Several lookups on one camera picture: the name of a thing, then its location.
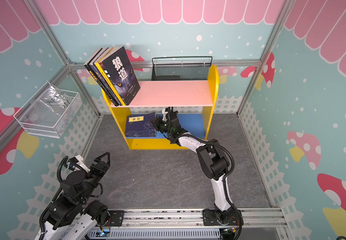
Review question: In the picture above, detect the white wire wall basket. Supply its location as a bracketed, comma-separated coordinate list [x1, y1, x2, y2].
[13, 85, 82, 139]

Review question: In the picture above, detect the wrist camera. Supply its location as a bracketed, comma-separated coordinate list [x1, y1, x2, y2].
[162, 108, 170, 122]
[65, 155, 90, 173]

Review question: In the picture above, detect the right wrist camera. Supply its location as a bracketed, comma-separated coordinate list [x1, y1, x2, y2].
[162, 108, 170, 122]

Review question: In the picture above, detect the yellow cartoon boy book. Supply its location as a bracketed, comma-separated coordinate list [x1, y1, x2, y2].
[94, 48, 125, 107]

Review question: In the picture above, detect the black wolf book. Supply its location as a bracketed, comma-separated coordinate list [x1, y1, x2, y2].
[102, 46, 141, 106]

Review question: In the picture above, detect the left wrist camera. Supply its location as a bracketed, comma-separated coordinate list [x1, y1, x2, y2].
[65, 155, 90, 173]

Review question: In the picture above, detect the black Murphy's law book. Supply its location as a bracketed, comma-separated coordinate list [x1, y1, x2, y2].
[83, 47, 117, 107]

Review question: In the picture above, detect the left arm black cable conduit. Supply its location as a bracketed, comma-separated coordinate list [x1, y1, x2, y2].
[39, 155, 70, 240]

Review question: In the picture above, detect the yellow pink blue bookshelf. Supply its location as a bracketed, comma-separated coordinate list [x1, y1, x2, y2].
[104, 65, 219, 140]

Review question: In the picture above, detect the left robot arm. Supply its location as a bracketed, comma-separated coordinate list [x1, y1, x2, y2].
[35, 152, 112, 240]

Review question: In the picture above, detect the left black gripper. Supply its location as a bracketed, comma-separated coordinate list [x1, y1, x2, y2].
[79, 152, 111, 203]

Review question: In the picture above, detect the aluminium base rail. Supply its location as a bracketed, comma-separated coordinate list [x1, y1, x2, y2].
[39, 207, 289, 240]

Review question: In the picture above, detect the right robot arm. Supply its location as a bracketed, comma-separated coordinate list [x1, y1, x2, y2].
[149, 108, 244, 227]

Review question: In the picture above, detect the black mesh wire basket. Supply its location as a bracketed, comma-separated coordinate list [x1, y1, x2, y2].
[152, 56, 213, 81]

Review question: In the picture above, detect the purple old man book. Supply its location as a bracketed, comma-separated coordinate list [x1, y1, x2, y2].
[88, 47, 120, 107]

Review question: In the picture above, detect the clear plastic bag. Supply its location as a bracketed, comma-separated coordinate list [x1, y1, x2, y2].
[37, 84, 73, 121]

